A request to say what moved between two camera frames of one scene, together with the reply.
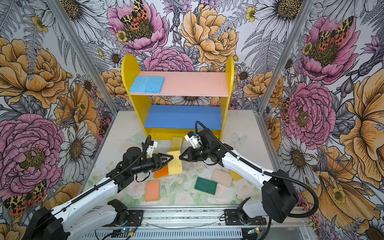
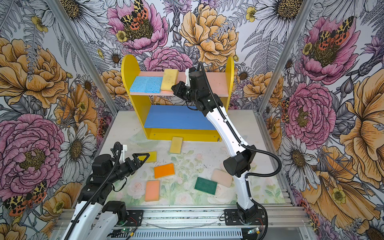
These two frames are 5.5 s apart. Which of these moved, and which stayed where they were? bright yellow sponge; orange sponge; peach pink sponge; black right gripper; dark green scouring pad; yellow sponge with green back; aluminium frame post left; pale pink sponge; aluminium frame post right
Moved: black right gripper; bright yellow sponge
Stayed: yellow sponge with green back; orange sponge; pale pink sponge; aluminium frame post left; peach pink sponge; dark green scouring pad; aluminium frame post right
